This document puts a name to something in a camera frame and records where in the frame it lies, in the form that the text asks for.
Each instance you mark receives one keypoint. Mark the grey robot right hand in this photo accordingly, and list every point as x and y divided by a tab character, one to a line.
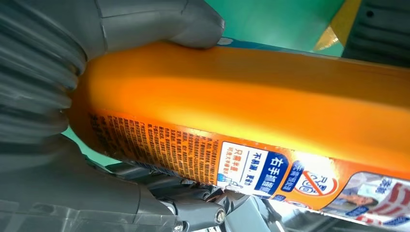
64	198

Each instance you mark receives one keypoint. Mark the yellow film-wrapped cardboard box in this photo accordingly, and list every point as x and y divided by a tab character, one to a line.
342	24

